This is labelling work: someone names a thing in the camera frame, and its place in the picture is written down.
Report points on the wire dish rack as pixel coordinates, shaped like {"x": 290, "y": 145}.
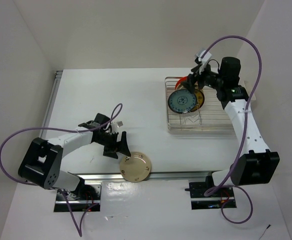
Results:
{"x": 210, "y": 119}

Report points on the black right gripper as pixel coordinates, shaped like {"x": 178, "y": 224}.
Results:
{"x": 193, "y": 78}

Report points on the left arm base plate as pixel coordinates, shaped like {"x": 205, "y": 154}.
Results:
{"x": 90, "y": 199}

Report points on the orange plastic plate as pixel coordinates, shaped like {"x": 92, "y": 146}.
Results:
{"x": 179, "y": 83}

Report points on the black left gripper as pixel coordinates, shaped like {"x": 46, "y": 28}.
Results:
{"x": 120, "y": 147}

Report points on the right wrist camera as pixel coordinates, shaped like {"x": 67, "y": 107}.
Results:
{"x": 202, "y": 58}

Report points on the blue floral plate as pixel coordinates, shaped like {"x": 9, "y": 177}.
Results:
{"x": 181, "y": 101}

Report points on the beige plate with flower motifs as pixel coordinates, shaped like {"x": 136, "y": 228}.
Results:
{"x": 135, "y": 168}

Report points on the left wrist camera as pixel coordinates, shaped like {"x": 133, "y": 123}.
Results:
{"x": 118, "y": 125}

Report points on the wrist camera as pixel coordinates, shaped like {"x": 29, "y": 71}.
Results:
{"x": 202, "y": 58}
{"x": 118, "y": 125}

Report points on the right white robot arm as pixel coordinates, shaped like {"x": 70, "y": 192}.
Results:
{"x": 255, "y": 163}

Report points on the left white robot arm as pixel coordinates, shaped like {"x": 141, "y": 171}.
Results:
{"x": 41, "y": 164}

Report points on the yellow plate with dark rim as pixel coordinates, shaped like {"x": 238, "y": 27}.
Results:
{"x": 200, "y": 99}

